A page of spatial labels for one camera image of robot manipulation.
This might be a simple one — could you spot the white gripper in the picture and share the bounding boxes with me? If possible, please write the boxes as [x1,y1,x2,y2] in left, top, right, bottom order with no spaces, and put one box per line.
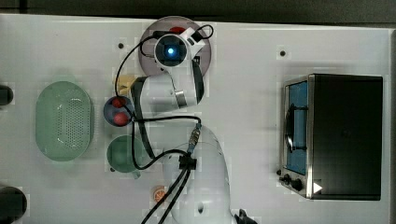
[180,27,205,60]

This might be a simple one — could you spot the red plush ketchup bottle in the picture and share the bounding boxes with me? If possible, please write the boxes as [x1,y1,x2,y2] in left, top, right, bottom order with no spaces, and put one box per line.
[169,26,185,35]

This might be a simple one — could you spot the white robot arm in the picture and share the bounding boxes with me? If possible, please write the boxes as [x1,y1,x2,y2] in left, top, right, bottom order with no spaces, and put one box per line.
[131,27,237,224]

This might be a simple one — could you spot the round grey plate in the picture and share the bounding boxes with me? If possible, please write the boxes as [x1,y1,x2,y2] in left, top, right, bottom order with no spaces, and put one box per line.
[138,16,213,76]

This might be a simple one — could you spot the yellow plush fries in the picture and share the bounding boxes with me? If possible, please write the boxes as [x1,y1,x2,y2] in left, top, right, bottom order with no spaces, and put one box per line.
[115,75,136,95]

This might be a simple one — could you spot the red plush tomato upper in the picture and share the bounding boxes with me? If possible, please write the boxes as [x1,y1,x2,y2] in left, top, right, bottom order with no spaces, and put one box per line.
[111,97,126,108]

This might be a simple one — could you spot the red plush tomato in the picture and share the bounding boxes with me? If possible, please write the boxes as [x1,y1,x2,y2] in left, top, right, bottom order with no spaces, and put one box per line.
[111,97,126,108]
[113,112,129,126]

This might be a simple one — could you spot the red plush tomato lower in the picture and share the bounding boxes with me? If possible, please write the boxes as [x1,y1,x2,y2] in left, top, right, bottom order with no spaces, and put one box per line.
[113,112,129,126]

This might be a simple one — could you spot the blue bowl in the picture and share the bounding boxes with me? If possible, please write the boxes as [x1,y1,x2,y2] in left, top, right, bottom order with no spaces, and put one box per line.
[103,96,134,127]

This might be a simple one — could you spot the green cup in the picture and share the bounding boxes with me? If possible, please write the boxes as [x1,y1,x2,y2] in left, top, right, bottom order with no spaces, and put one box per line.
[106,135,146,179]

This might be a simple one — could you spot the green perforated colander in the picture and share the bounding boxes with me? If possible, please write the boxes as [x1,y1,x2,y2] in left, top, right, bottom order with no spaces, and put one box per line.
[35,81,93,161]

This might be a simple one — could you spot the black toaster oven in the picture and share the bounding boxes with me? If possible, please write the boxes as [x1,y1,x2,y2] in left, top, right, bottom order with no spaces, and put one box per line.
[276,74,383,201]

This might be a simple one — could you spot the black clamp upper left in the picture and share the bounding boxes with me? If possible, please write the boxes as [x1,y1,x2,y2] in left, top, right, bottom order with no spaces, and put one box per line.
[0,85,14,105]

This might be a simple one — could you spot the black clamp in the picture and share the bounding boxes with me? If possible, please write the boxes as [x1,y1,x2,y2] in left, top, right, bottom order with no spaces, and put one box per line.
[0,85,14,105]
[0,187,27,224]

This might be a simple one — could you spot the black clamp lower left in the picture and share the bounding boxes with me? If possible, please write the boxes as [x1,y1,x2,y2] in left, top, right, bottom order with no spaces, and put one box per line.
[0,187,27,224]

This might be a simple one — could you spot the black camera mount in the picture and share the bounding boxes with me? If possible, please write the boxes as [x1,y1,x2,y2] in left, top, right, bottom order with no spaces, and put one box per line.
[233,209,258,224]

